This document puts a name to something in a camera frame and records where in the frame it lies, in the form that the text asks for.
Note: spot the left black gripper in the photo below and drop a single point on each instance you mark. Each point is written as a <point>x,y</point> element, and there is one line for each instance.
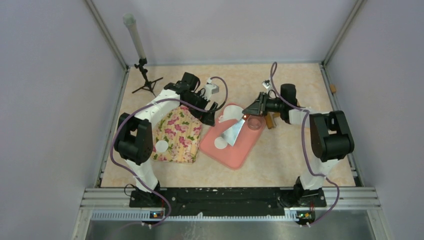
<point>207,117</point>

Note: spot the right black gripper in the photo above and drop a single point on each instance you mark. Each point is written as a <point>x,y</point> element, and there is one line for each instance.
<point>259,107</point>

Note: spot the wooden rolling pin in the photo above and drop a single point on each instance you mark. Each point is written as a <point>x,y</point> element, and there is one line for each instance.
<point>270,119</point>

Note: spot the white dough ball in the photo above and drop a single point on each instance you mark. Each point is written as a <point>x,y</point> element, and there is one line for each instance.
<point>231,112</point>

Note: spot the pink silicone mat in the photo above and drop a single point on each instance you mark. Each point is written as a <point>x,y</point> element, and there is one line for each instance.
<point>233,157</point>

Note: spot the newly cut round wrapper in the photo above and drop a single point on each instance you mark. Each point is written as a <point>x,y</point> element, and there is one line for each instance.
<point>220,143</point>

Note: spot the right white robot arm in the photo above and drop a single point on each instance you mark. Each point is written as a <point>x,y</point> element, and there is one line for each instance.
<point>330,136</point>

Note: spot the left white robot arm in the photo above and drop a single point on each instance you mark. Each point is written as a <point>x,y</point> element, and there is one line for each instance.
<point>134,140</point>

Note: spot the floral rectangular tray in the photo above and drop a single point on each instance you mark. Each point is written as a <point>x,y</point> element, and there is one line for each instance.
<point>182,132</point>

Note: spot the small cork piece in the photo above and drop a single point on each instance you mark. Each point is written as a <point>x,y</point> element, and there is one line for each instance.
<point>332,88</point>

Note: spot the black tripod with tube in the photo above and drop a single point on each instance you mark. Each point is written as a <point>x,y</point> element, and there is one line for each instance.
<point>131,24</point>

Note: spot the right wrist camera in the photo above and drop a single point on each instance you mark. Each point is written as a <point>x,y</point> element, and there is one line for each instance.
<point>267,84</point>

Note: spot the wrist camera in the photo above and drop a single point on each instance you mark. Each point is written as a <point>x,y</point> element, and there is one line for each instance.
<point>267,84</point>
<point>209,89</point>

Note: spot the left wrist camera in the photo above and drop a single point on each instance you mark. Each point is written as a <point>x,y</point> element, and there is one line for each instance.
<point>209,89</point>

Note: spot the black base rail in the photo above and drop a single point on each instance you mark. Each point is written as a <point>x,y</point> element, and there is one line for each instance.
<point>228,201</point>

